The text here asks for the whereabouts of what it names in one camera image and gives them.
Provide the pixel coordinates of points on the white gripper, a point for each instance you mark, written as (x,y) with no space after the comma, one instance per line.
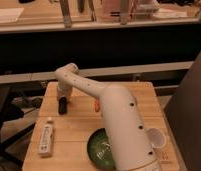
(64,90)

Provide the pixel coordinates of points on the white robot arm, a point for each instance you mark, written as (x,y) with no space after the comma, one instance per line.
(130,145)

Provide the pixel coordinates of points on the green ceramic bowl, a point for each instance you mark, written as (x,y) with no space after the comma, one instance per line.
(99,150)

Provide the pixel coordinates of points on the white ceramic cup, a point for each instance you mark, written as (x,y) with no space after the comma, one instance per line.
(156,137)

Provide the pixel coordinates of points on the orange carrot toy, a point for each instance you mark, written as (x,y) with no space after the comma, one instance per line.
(97,105)

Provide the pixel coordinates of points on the white remote control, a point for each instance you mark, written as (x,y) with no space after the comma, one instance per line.
(46,139)

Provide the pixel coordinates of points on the white paper sheet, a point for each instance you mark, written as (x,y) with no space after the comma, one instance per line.
(9,15)

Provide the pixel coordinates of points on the dark panel at right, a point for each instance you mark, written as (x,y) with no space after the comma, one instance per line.
(183,112)

